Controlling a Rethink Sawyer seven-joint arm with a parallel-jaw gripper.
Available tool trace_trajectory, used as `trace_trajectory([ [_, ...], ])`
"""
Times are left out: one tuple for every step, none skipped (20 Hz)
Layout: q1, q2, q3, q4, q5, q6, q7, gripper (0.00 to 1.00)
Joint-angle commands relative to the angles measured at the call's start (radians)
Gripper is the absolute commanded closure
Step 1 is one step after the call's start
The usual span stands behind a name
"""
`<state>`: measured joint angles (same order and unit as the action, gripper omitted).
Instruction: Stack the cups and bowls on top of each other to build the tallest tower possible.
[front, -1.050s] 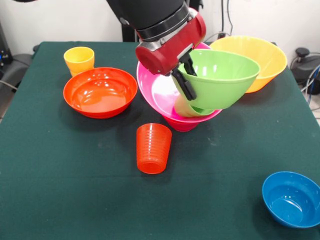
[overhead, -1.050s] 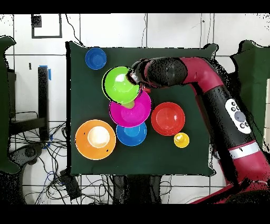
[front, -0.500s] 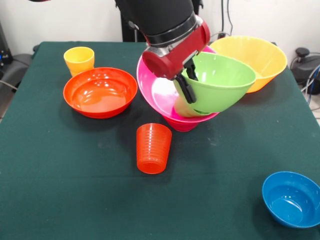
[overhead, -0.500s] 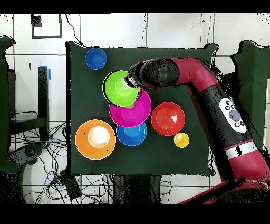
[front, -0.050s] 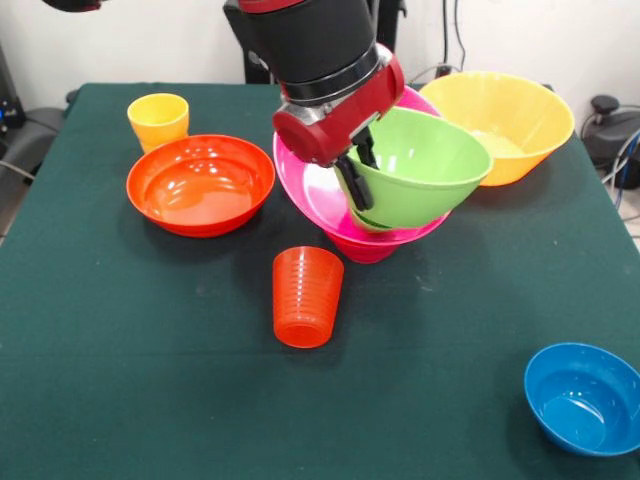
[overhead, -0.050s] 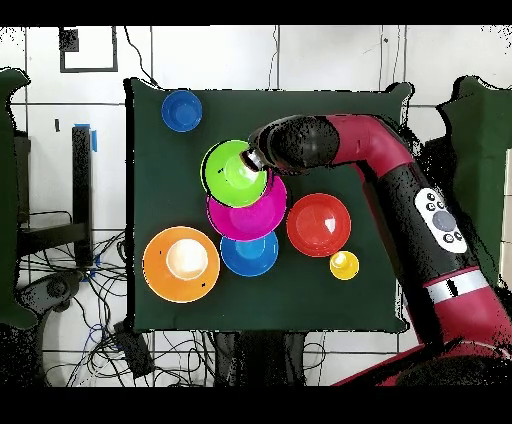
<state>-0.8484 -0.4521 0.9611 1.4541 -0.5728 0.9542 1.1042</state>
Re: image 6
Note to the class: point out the large pink bowl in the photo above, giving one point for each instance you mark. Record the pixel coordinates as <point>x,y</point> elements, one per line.
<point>256,220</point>

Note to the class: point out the light green bowl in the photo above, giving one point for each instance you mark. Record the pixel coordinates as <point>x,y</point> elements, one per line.
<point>224,184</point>

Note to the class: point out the light blue bowl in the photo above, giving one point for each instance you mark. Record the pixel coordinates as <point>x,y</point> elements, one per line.
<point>250,256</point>

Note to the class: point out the large orange bowl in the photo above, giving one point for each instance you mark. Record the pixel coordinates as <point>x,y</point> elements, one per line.
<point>160,272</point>

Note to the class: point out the small dark blue bowl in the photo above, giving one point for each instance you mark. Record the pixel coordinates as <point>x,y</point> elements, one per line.
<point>182,111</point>

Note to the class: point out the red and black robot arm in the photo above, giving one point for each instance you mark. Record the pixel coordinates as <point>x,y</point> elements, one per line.
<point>408,208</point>

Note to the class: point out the red shallow bowl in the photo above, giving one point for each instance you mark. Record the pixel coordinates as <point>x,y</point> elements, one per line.
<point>320,224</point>

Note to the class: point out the dark green tablecloth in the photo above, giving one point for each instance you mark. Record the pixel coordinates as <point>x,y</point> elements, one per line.
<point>280,304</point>

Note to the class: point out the yellow cup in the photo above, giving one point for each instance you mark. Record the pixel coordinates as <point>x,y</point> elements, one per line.
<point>346,268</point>

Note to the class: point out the black power strip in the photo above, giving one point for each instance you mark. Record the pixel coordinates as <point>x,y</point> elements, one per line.
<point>134,350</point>

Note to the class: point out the green-clothed side table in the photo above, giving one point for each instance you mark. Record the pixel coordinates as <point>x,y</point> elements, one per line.
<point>8,280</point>
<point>480,140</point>

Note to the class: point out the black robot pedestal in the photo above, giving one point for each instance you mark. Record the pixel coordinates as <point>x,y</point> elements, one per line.
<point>260,360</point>

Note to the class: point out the black stand frame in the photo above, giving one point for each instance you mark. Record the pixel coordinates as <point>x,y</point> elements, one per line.
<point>430,156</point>
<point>82,180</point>

